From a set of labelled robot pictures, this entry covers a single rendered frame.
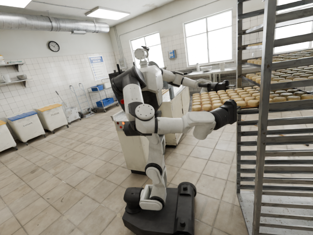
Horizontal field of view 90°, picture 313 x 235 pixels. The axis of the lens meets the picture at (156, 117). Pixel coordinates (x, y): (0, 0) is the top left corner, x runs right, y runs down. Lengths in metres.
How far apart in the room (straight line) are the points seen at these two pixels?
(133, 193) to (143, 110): 1.08
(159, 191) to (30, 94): 4.96
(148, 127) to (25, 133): 4.61
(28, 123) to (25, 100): 0.90
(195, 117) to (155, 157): 0.66
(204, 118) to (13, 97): 5.36
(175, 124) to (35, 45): 5.64
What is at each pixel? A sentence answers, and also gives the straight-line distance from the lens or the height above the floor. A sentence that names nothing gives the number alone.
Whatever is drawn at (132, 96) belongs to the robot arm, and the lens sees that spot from 0.70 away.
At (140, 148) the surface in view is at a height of 0.46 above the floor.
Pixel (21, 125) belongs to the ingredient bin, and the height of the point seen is 0.54.
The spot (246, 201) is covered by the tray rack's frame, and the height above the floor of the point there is 0.15.
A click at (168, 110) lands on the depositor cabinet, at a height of 0.70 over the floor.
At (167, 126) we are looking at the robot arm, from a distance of 0.63.
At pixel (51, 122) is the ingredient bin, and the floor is 0.33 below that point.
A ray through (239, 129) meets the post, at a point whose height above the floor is 0.81.
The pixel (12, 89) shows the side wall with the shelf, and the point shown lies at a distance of 5.66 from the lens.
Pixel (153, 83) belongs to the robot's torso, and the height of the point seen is 1.31.
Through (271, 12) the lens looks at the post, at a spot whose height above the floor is 1.52.
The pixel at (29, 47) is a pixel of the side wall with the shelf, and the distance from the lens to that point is 5.96.
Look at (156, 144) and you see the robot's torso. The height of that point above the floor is 0.88.
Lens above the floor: 1.43
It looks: 20 degrees down
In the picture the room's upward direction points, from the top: 11 degrees counter-clockwise
